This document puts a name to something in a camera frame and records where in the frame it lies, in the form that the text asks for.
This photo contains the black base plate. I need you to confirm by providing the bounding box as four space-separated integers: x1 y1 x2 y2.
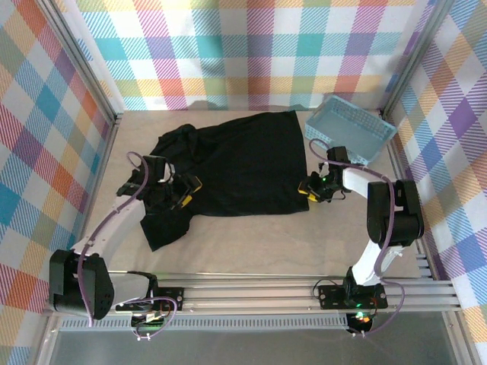
317 283 389 311
115 287 186 313

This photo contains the left controller board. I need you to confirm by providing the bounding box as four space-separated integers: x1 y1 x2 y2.
131 313 167 332

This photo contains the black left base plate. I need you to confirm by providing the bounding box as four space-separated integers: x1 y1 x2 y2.
115 287 186 313

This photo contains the grey slotted cable duct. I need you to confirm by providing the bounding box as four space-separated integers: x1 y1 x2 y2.
59 318 350 331

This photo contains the light blue plastic basket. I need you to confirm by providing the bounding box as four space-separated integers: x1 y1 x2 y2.
303 94 399 168

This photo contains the aluminium frame beam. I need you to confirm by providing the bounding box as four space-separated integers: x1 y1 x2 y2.
43 279 462 316

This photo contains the controller board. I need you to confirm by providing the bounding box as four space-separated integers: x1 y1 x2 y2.
348 311 374 332
131 313 167 332

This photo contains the grey metal panel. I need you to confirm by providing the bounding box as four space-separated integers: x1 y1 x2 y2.
36 311 475 365

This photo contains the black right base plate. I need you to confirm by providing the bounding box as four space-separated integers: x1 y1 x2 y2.
317 283 389 311

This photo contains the black t-shirt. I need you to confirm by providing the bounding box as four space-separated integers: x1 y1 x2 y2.
139 109 310 252

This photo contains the left base wire bundle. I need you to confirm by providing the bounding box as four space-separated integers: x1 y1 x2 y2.
131 291 180 342

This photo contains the left aluminium corner post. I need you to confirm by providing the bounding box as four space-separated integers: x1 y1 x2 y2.
40 0 123 129

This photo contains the right aluminium corner post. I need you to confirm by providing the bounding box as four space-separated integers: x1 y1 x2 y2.
379 0 456 119

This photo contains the right controller board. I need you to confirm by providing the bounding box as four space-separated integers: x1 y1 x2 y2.
348 311 374 332

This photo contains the aluminium corner post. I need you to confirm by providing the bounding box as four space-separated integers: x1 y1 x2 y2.
379 0 456 119
40 0 123 129

